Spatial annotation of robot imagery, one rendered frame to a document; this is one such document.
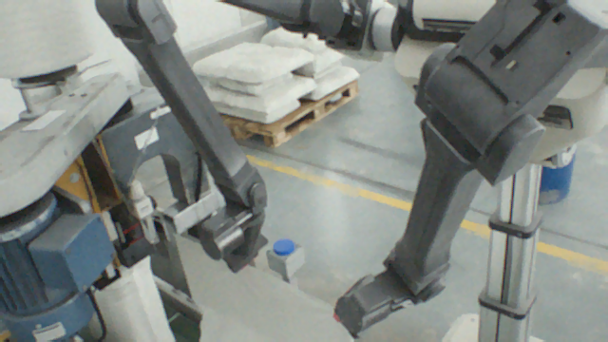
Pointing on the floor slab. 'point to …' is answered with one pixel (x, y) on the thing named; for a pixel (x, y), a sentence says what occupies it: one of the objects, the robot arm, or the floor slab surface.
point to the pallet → (275, 134)
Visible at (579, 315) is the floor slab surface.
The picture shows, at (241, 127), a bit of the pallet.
